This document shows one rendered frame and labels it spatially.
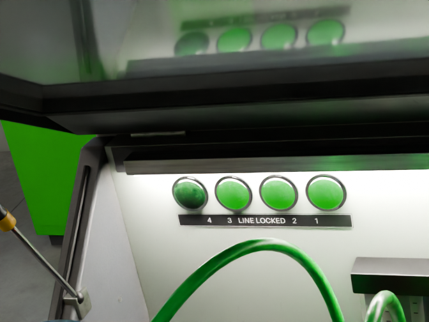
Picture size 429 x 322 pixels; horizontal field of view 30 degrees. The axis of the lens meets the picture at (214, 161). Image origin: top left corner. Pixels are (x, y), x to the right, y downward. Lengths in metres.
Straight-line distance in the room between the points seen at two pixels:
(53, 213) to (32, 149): 0.34
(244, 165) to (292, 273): 0.18
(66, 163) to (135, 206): 2.72
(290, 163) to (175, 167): 0.15
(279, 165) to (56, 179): 2.97
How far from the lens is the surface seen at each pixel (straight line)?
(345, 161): 0.92
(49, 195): 3.94
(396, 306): 0.83
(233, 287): 1.10
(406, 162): 0.91
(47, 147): 3.81
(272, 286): 1.07
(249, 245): 0.79
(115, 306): 1.10
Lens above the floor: 1.82
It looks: 23 degrees down
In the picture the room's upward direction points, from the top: 12 degrees counter-clockwise
